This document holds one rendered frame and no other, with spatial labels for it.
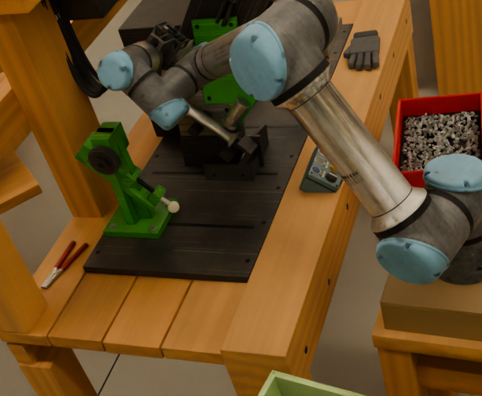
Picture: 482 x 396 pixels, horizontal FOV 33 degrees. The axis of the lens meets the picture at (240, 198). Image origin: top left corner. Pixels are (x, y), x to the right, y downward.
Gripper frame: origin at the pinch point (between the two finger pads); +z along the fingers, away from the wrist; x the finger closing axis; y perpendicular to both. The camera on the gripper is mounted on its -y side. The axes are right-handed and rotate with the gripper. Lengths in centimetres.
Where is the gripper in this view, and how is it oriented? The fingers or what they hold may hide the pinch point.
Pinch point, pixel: (178, 47)
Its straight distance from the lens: 196.1
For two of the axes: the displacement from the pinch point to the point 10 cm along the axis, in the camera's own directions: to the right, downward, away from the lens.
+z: 3.4, -3.5, 8.7
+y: 5.2, -7.0, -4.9
